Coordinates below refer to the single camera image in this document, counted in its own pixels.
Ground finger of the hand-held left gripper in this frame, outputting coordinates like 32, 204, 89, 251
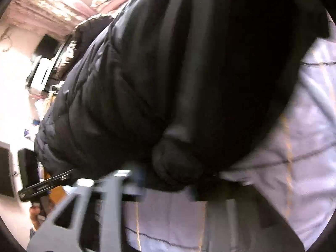
20, 169, 77, 202

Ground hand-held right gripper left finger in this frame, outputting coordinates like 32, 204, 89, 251
26, 169, 147, 252

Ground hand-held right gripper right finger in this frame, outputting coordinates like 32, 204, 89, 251
194, 185, 306, 252

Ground black puffer jacket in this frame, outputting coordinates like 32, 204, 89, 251
34, 0, 331, 201

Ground person's left hand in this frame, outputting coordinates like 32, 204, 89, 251
29, 205, 47, 230

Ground white printer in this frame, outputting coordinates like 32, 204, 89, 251
26, 56, 54, 88

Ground plaid bed sheet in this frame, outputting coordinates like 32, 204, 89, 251
122, 37, 336, 252

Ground black monitor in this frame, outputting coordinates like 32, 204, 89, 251
35, 34, 59, 56

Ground folded brown jacket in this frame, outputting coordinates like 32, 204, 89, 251
57, 14, 116, 78

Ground pink floral curtain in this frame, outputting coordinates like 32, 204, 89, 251
7, 0, 150, 33

